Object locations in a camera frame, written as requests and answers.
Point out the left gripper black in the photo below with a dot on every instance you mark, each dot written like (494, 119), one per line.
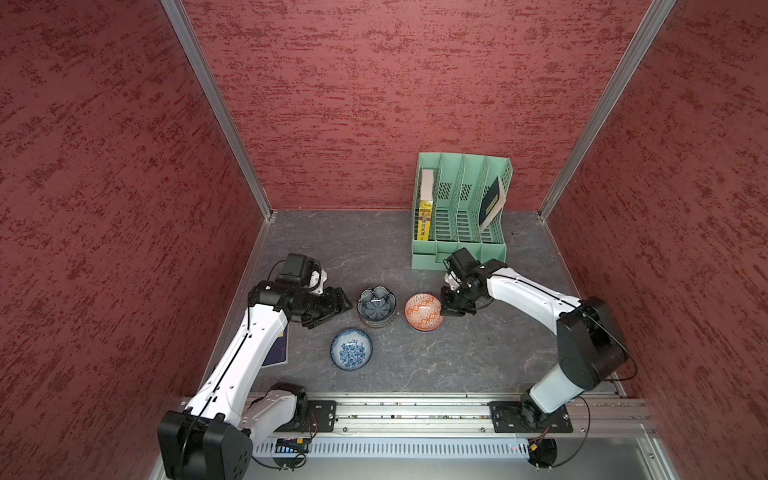
(334, 306)

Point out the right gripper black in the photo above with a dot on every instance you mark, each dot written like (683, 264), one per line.
(449, 308)

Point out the red patterned bowl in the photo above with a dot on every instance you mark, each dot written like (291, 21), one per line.
(423, 312)

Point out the blue floral bowl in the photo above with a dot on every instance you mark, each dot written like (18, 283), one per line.
(351, 349)

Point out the dark petal pattern bowl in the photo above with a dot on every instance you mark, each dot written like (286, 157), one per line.
(377, 304)

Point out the pink striped bowl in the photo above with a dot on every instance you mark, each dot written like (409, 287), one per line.
(378, 323)

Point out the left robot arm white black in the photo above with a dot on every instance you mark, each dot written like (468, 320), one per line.
(214, 435)

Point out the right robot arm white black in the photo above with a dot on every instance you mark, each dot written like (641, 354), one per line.
(590, 345)

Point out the purple book yellow label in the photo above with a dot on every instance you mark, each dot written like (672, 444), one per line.
(278, 353)

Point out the green plastic file organizer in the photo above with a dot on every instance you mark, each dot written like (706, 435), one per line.
(460, 183)

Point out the yellow white book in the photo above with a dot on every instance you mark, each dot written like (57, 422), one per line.
(425, 204)

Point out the dark green book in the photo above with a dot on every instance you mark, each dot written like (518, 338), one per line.
(492, 203)

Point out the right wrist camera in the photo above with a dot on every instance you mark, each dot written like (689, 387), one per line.
(460, 265)

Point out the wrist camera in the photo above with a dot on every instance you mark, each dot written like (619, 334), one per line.
(302, 272)
(460, 265)

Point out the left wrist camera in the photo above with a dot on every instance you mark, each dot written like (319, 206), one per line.
(302, 272)

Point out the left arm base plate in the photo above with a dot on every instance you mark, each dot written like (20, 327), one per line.
(312, 416)

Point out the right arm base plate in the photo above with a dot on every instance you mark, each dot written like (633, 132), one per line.
(504, 417)

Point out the aluminium rail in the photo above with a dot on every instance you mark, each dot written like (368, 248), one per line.
(464, 415)

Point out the left corner aluminium post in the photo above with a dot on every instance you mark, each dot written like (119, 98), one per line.
(184, 32)

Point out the corner aluminium post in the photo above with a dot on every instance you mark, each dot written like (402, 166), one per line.
(646, 32)
(184, 32)

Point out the right corner aluminium post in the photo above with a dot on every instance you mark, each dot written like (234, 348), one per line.
(646, 32)

